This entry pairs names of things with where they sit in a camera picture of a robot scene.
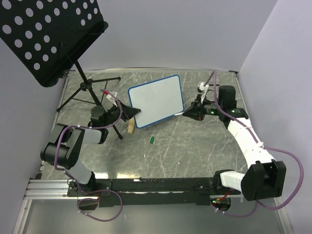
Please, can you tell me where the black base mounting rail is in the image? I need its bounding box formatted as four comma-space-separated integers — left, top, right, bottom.
67, 177, 240, 207

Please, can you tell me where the wooden rolling pin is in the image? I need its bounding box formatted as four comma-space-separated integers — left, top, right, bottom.
127, 117, 135, 134

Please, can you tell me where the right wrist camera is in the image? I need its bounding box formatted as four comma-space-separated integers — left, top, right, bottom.
197, 82, 209, 93

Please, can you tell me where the green marker cap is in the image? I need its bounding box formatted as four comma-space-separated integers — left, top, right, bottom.
150, 136, 155, 144

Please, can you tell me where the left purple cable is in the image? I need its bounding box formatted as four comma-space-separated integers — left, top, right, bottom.
54, 89, 123, 222

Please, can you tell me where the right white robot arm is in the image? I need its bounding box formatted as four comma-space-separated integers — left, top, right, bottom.
182, 83, 286, 201

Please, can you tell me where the purple cable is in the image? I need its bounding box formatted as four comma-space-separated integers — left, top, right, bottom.
205, 71, 305, 217
54, 89, 123, 222

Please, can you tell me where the black perforated music stand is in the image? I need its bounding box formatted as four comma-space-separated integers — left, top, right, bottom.
0, 0, 124, 140

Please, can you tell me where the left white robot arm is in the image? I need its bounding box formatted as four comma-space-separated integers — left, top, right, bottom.
40, 103, 141, 196

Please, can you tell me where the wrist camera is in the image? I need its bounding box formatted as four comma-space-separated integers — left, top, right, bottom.
197, 82, 209, 93
101, 89, 117, 106

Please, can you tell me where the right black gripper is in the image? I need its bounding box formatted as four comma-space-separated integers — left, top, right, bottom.
182, 94, 223, 121

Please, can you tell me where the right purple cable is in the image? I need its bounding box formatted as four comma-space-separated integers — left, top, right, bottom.
205, 71, 305, 217

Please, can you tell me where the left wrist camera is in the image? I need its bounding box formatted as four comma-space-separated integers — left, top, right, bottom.
101, 89, 117, 106

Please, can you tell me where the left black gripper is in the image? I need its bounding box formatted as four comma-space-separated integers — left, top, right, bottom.
102, 99, 141, 127

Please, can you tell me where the blue framed whiteboard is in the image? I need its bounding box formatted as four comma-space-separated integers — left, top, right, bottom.
128, 75, 184, 129

